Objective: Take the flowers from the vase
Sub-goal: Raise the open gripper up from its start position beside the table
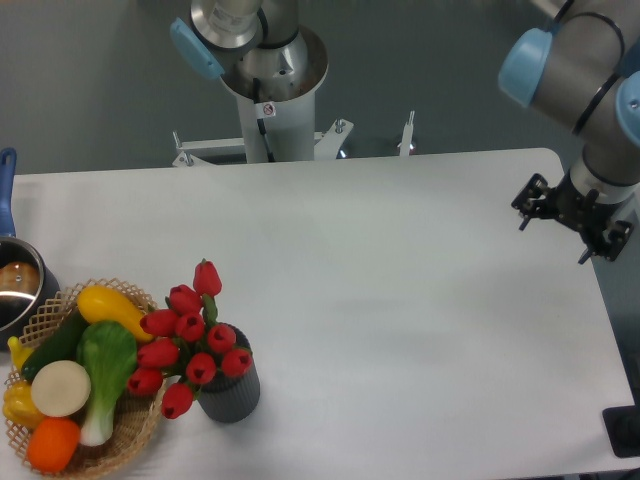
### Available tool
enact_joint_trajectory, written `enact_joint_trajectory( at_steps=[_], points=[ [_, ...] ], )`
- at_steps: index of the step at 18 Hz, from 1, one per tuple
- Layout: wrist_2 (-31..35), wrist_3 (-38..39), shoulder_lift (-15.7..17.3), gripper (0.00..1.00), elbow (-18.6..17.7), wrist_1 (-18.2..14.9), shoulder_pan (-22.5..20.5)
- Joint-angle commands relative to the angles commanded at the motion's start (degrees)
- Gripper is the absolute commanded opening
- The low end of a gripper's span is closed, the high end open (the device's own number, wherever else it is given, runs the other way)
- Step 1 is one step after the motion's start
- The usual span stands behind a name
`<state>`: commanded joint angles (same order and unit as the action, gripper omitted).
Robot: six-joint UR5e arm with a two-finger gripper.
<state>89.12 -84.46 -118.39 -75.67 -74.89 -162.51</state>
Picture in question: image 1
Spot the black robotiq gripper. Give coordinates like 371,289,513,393
511,173,632,264

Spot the red tulip bouquet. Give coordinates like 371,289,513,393
127,259,225,419

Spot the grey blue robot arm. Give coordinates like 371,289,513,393
170,1,639,261

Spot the dark grey ribbed vase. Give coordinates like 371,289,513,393
198,323,261,423

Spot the black device at table edge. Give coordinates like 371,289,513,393
602,405,639,458

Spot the woven wicker basket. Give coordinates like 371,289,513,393
4,278,166,479

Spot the yellow squash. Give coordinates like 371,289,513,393
76,285,154,343

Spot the green bok choy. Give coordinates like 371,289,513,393
77,320,137,447

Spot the dark green cucumber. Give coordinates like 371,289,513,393
21,310,89,382

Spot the white round radish slice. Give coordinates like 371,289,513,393
31,360,91,417

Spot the orange fruit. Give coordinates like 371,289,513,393
26,417,80,474

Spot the yellow banana tip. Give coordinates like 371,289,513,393
7,336,34,371

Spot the yellow bell pepper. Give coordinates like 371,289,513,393
3,380,46,430

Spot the white metal base frame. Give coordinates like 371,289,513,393
171,110,417,169

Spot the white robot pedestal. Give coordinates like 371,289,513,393
236,93,316,164

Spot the black cable on pedestal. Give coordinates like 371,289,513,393
252,77,276,164

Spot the blue handled saucepan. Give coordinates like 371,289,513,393
1,147,59,352

